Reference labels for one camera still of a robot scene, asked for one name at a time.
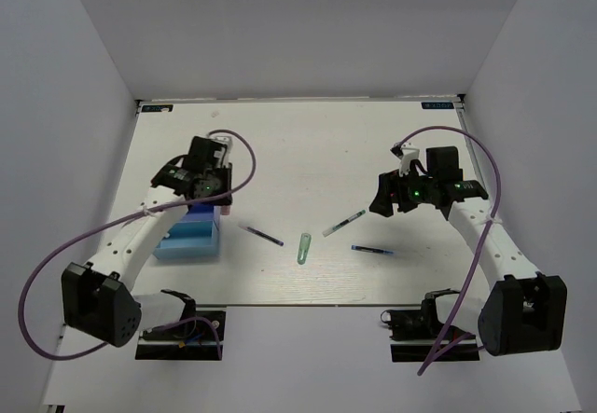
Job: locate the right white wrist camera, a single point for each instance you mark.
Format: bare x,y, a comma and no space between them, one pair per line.
406,153

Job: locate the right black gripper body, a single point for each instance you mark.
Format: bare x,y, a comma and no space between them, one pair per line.
416,191

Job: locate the blue ink pen right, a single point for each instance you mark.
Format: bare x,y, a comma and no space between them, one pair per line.
371,250

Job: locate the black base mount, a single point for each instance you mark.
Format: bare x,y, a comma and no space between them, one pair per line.
413,332
193,341

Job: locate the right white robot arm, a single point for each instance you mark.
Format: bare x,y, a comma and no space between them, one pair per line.
524,311

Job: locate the left table corner label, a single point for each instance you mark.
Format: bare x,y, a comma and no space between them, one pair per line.
157,108

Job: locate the table corner label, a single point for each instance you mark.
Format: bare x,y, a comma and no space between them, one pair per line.
157,108
436,105

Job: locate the purple ink pen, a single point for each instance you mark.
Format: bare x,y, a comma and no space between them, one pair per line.
262,235

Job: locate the pink blue tiered organizer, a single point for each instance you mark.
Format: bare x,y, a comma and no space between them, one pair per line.
196,235

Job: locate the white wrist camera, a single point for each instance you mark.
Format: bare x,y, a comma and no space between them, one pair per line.
406,153
223,149

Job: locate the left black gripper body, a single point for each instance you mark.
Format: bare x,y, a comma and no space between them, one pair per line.
220,180

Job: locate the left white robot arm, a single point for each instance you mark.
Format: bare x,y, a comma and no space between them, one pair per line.
97,296

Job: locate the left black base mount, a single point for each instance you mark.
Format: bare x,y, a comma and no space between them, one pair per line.
193,341

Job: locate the right table corner label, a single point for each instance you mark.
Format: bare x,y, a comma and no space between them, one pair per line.
436,105

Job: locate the green ink clear pen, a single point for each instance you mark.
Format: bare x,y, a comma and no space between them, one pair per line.
343,223

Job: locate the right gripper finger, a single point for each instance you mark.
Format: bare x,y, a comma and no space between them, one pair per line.
387,183
382,204

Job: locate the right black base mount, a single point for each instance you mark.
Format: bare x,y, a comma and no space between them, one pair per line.
413,332

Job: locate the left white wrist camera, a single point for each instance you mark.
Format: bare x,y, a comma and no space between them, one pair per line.
223,149

